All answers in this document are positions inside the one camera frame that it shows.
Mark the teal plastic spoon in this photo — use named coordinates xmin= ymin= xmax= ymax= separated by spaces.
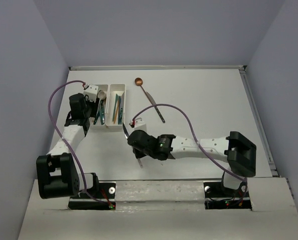
xmin=93 ymin=100 xmax=101 ymax=125

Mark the silver spoon green handle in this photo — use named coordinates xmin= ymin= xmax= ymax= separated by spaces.
xmin=100 ymin=100 xmax=105 ymax=125

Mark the beige plastic spoon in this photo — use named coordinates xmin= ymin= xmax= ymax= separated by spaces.
xmin=97 ymin=90 xmax=107 ymax=101

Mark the steel knife pink handle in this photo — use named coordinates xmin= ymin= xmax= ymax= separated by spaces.
xmin=122 ymin=123 xmax=143 ymax=169

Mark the orange plastic knife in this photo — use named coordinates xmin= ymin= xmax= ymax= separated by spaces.
xmin=113 ymin=96 xmax=121 ymax=124

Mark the blue plastic knife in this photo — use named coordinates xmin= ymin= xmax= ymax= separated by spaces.
xmin=118 ymin=94 xmax=125 ymax=125

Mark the steel knife green handle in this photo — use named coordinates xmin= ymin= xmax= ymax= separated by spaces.
xmin=120 ymin=92 xmax=125 ymax=109

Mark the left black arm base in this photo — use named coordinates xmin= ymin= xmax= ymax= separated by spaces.
xmin=68 ymin=181 xmax=116 ymax=211

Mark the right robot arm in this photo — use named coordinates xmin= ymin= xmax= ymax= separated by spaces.
xmin=127 ymin=130 xmax=256 ymax=196

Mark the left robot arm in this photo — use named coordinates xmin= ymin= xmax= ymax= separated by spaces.
xmin=36 ymin=92 xmax=100 ymax=199

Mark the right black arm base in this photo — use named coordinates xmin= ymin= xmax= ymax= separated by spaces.
xmin=203 ymin=181 xmax=252 ymax=210

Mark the white left utensil tray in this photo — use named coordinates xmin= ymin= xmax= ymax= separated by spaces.
xmin=92 ymin=84 xmax=108 ymax=128

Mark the white utensil tray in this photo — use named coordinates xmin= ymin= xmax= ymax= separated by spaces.
xmin=92 ymin=84 xmax=108 ymax=128
xmin=106 ymin=84 xmax=126 ymax=132

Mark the white right utensil tray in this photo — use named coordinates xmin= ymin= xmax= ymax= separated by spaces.
xmin=106 ymin=84 xmax=126 ymax=132

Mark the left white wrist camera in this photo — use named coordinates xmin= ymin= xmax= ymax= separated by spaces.
xmin=83 ymin=84 xmax=99 ymax=103

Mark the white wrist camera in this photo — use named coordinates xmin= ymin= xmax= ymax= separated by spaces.
xmin=129 ymin=117 xmax=147 ymax=132
xmin=83 ymin=84 xmax=99 ymax=103

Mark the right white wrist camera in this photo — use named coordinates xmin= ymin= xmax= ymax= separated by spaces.
xmin=129 ymin=117 xmax=147 ymax=132

